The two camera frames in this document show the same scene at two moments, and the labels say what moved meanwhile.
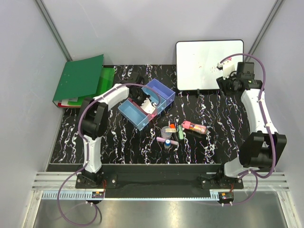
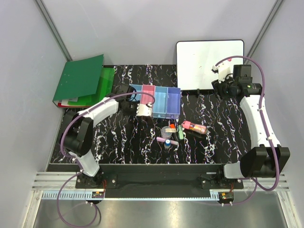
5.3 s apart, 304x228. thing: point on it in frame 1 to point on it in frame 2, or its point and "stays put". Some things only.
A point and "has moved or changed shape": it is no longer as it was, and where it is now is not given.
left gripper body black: x=139 y=97 to x=131 y=109
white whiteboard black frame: x=196 y=61 stays put
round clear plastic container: x=166 y=134 stays put
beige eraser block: x=170 y=130 stays put
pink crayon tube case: x=196 y=128 stays put
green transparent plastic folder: x=106 y=80 stays put
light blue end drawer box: x=134 y=115 has moved or changed shape
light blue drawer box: x=154 y=99 has moved or changed shape
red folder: x=59 y=105 stays put
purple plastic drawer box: x=165 y=92 to x=173 y=103
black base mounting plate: x=158 y=181 stays put
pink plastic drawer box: x=150 y=116 has moved or changed shape
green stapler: x=180 y=132 stays put
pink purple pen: x=162 y=139 stays put
